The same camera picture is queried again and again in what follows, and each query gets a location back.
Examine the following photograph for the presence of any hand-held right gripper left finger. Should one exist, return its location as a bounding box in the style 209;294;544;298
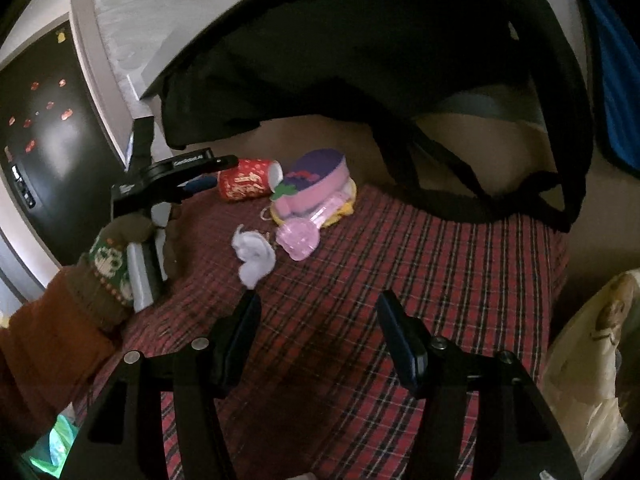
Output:
59;289;263;480

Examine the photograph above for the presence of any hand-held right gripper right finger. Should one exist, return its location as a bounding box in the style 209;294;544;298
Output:
375;290;583;480

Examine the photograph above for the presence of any red paper cup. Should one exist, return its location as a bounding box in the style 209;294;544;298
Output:
217;158;284;204

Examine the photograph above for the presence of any white tissue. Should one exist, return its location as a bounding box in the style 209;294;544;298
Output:
231;225;277;290

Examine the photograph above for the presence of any translucent yellow bin bag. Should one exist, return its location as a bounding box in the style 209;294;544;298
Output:
542;269;640;480

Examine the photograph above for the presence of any person's left hand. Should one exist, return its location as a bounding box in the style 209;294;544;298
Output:
65;205;183;331

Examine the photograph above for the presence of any red plaid cloth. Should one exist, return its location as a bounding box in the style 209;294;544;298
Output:
75;182;571;480

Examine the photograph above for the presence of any pink and purple toy case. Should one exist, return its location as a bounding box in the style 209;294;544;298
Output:
270;148;357;231

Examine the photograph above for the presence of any black refrigerator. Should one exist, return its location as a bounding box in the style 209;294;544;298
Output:
0;22;123;266

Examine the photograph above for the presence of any cluster of fridge magnets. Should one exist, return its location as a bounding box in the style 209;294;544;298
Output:
7;32;73;153

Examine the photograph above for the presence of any pink translucent plastic piece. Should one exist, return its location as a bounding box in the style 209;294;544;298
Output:
276;220;321;262

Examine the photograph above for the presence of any black bag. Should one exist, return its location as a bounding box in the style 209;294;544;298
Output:
160;0;596;233

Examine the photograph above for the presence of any green plastic bag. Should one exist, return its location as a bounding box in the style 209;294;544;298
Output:
22;412;76;473

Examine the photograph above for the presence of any blue towel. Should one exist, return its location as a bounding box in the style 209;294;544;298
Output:
575;0;640;178

